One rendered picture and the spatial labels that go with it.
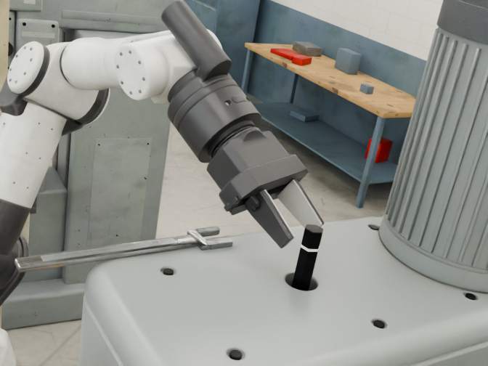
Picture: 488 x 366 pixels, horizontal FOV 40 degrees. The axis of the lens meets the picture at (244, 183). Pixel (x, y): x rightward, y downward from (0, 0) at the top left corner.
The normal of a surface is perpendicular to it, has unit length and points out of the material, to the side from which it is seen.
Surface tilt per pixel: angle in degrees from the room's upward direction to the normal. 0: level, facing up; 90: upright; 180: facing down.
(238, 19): 90
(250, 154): 30
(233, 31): 90
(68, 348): 0
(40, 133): 77
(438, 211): 90
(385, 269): 0
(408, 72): 90
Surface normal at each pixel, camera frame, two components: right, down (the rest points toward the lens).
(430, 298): 0.16, -0.91
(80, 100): 0.49, 0.51
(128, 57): -0.71, 0.31
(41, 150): 0.66, 0.18
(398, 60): -0.84, 0.07
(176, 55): 0.41, -0.55
